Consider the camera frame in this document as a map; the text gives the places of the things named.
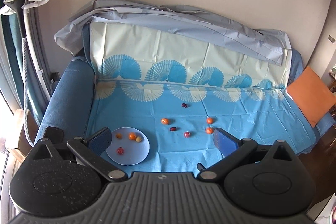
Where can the orange cushion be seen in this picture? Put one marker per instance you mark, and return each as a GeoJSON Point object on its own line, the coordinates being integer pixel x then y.
{"type": "Point", "coordinates": [311, 95]}

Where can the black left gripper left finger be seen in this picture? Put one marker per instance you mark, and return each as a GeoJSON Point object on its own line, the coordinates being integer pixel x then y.
{"type": "Point", "coordinates": [88, 152]}

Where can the wrapped orange on cloth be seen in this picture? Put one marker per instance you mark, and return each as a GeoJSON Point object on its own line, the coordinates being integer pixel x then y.
{"type": "Point", "coordinates": [165, 121]}

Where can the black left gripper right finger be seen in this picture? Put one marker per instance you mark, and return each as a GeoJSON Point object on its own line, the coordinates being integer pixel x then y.
{"type": "Point", "coordinates": [242, 159]}

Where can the teal curtain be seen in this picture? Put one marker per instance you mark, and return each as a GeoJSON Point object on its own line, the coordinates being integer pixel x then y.
{"type": "Point", "coordinates": [37, 99]}

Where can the wrapped red fruit in plate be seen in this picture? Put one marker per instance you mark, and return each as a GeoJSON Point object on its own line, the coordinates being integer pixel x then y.
{"type": "Point", "coordinates": [120, 151]}

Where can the grey plastic sheet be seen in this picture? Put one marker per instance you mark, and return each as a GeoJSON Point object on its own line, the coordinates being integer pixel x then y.
{"type": "Point", "coordinates": [192, 22]}

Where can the white garment steamer stand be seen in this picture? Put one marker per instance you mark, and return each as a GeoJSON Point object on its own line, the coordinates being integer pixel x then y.
{"type": "Point", "coordinates": [21, 8]}

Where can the wrapped orange in plate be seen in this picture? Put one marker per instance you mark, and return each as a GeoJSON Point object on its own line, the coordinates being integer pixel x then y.
{"type": "Point", "coordinates": [132, 136]}

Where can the blue fabric sofa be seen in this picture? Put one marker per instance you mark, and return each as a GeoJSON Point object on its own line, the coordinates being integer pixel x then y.
{"type": "Point", "coordinates": [68, 100]}

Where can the blue patterned tablecloth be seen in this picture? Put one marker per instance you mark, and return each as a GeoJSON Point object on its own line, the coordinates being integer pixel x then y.
{"type": "Point", "coordinates": [199, 98]}

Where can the light purple plate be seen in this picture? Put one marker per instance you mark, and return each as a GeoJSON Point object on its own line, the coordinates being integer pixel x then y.
{"type": "Point", "coordinates": [135, 152]}

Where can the black smartphone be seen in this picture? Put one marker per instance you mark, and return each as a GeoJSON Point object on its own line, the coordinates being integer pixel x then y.
{"type": "Point", "coordinates": [56, 135]}

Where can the small orange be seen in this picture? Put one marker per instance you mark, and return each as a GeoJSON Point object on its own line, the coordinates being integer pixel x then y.
{"type": "Point", "coordinates": [209, 120]}
{"type": "Point", "coordinates": [209, 130]}

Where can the wrapped pink-red fruit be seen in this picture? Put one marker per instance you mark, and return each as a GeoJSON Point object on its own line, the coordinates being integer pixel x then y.
{"type": "Point", "coordinates": [187, 134]}

